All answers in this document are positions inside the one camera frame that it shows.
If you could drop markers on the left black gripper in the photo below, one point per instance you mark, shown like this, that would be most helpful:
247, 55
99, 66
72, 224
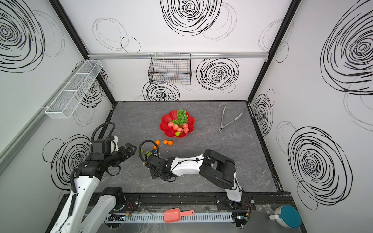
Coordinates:
126, 155

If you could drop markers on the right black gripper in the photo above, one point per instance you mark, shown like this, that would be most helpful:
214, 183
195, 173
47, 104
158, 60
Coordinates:
153, 166

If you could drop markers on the red flower-shaped bowl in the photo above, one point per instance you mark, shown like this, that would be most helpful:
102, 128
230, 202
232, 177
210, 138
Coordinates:
170, 132

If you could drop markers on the green grape bunch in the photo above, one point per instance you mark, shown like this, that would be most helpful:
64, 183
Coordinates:
182, 117

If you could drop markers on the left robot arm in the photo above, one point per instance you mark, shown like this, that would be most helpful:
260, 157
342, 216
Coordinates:
84, 181

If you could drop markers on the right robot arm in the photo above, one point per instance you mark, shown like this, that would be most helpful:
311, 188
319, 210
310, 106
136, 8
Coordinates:
213, 166

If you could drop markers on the pink plastic scoop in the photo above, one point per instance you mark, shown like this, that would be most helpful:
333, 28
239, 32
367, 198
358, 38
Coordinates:
174, 215

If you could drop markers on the teal and white container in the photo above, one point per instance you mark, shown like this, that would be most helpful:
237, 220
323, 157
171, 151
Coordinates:
287, 217

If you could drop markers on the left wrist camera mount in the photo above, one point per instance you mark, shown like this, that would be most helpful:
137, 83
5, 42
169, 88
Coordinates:
114, 144

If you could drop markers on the white slotted cable duct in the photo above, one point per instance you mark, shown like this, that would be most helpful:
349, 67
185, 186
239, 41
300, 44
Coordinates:
160, 218

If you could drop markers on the white mesh wall shelf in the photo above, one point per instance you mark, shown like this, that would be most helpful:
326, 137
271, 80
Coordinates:
82, 88

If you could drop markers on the black wire basket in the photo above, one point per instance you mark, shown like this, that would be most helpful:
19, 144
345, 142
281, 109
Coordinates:
173, 68

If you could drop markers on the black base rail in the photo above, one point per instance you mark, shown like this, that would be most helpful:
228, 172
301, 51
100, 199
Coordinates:
217, 199

